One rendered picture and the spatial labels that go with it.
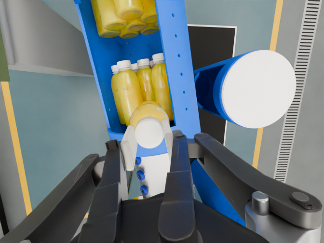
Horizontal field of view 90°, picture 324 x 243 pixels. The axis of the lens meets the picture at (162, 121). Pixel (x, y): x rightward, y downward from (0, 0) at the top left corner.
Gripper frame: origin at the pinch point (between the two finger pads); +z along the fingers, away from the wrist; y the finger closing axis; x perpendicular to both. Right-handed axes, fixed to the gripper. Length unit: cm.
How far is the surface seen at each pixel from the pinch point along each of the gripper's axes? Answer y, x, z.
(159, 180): -3, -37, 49
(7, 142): -145, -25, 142
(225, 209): 32, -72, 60
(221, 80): 26.9, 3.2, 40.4
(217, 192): 33, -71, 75
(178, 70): 8.5, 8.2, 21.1
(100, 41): -11.6, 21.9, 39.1
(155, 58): 4.2, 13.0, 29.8
